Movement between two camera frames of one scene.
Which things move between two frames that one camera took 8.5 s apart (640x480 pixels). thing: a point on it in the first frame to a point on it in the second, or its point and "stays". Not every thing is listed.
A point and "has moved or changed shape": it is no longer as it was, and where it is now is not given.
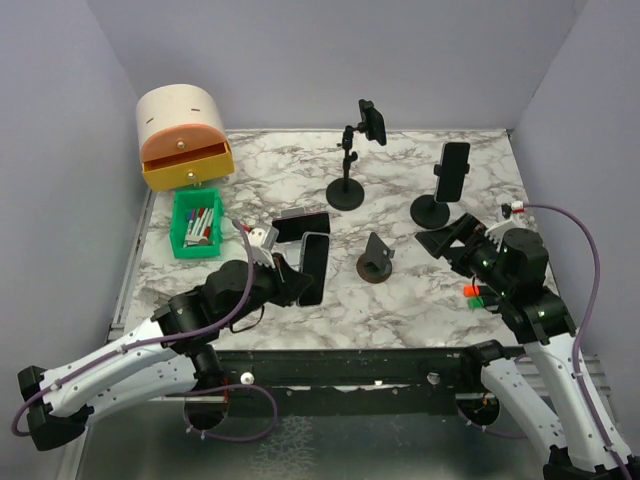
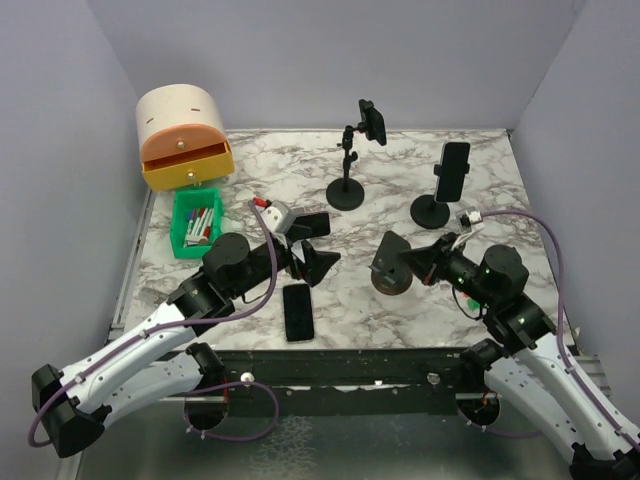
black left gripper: (290, 283) to (316, 265)
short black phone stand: (428, 213) stays
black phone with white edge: (315, 263) has moved or changed shape
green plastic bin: (183, 200) stays
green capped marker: (473, 303) stays
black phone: (450, 183) stays
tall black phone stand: (347, 194) stays
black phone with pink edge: (294, 227) stays
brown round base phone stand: (376, 263) to (390, 275)
